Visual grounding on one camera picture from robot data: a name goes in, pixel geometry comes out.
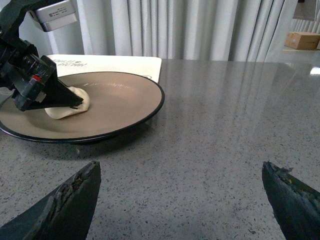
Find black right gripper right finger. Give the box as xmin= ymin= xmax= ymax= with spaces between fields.
xmin=262 ymin=161 xmax=320 ymax=240

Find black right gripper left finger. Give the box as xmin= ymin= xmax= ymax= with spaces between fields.
xmin=0 ymin=161 xmax=101 ymax=240

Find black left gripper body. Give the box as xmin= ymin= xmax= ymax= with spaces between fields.
xmin=0 ymin=0 xmax=58 ymax=111

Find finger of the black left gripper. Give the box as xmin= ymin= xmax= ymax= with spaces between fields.
xmin=23 ymin=78 xmax=84 ymax=111

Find white steamed bun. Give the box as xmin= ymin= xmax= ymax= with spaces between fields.
xmin=44 ymin=86 xmax=91 ymax=120

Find beige plate with black rim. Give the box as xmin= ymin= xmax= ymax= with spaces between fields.
xmin=0 ymin=72 xmax=165 ymax=144

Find white rectangular tray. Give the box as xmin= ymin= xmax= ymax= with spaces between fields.
xmin=48 ymin=54 xmax=162 ymax=83

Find grey pleated curtain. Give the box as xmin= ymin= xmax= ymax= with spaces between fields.
xmin=18 ymin=0 xmax=320 ymax=63

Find brown cardboard box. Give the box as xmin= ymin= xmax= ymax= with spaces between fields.
xmin=284 ymin=32 xmax=320 ymax=50

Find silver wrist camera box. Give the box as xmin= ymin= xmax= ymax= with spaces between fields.
xmin=28 ymin=0 xmax=77 ymax=32

